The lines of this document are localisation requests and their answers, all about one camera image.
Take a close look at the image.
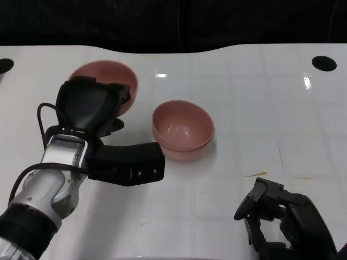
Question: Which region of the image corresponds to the black round table grommet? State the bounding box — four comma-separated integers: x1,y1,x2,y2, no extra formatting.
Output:
311,55,338,72
0,58,15,75

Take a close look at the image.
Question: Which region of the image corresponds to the pink bowl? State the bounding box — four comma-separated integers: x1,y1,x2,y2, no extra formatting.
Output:
153,129,215,163
67,60,139,120
151,100,215,151

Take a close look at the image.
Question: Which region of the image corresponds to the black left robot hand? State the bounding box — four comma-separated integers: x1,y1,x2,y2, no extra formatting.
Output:
55,76,132,139

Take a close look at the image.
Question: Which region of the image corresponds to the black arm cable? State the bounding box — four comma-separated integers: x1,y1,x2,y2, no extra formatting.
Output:
8,102,92,206

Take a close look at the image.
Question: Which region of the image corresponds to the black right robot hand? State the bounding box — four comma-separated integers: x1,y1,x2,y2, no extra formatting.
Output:
234,177,338,260

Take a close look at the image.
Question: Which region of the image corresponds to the black backdrop curtain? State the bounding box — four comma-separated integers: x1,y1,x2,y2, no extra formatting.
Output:
0,0,347,54

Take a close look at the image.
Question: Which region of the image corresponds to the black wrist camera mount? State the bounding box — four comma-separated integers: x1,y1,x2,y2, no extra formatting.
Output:
86,142,166,187

